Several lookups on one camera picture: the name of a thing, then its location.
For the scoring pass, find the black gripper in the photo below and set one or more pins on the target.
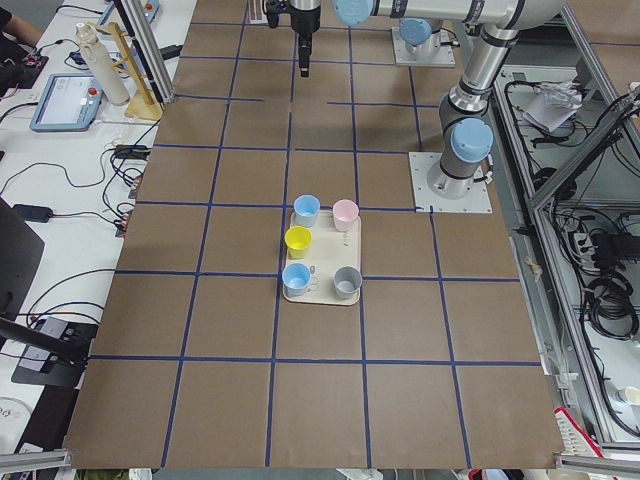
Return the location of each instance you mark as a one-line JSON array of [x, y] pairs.
[[305, 22]]

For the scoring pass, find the blue cup near pink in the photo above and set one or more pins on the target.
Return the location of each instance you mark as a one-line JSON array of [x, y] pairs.
[[306, 210]]

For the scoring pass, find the pink plastic cup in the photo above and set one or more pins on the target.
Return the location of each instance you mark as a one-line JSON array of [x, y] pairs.
[[345, 214]]

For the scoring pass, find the yellow plastic cup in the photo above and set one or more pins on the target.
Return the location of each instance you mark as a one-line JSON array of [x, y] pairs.
[[298, 241]]

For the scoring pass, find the blue cup tray end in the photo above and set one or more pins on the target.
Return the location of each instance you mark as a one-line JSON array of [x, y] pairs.
[[296, 278]]

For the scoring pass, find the grey plastic cup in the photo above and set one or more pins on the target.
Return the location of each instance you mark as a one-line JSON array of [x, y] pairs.
[[347, 282]]

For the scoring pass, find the wooden stand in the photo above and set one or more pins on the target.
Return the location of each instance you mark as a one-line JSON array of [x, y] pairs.
[[143, 104]]

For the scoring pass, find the white water bottle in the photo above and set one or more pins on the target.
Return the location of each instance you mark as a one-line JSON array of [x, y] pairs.
[[99, 62]]

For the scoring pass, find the cream plastic tray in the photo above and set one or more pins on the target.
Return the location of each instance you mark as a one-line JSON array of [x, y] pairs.
[[329, 251]]

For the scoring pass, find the blue teach pendant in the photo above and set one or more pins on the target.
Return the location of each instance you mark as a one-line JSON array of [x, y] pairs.
[[70, 102]]

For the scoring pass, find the black power adapter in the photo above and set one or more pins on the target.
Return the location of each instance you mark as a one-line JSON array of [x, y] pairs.
[[34, 213]]

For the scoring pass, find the black monitor stand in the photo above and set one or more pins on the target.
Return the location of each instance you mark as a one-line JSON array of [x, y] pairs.
[[56, 350]]

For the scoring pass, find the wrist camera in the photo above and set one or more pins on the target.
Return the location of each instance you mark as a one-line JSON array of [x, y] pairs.
[[272, 9]]

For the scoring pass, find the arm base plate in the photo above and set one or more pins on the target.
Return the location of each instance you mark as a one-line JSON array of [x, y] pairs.
[[434, 192], [436, 52]]

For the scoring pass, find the aluminium frame post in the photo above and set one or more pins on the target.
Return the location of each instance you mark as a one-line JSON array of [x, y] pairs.
[[136, 25]]

